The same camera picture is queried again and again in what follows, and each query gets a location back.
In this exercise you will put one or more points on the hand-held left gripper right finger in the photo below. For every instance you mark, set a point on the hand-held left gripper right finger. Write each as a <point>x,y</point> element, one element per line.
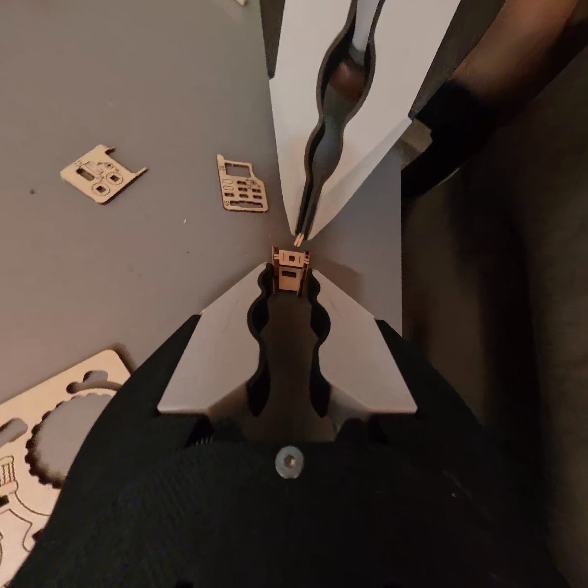
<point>363,363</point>

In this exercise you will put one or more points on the small wooden fret round holes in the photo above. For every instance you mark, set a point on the small wooden fret round holes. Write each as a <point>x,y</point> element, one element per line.
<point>99,177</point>

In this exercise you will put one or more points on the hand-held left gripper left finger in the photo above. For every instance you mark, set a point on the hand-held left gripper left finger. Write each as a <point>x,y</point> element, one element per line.
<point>216,358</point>

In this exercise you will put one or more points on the person's right forearm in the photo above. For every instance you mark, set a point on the person's right forearm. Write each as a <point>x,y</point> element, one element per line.
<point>514,50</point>

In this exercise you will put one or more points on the wooden puzzle sheet gear holes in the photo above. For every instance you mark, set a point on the wooden puzzle sheet gear holes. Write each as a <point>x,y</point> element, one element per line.
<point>27,409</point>

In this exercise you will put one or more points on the small wooden fret slotted holes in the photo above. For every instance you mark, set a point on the small wooden fret slotted holes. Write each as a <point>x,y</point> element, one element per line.
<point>241,186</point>

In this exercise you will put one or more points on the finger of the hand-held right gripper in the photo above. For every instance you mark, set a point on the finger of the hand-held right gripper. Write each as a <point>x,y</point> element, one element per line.
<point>395,69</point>
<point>298,92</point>

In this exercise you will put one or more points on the small wooden box assembly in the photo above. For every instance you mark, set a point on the small wooden box assembly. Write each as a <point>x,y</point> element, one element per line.
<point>289,273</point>

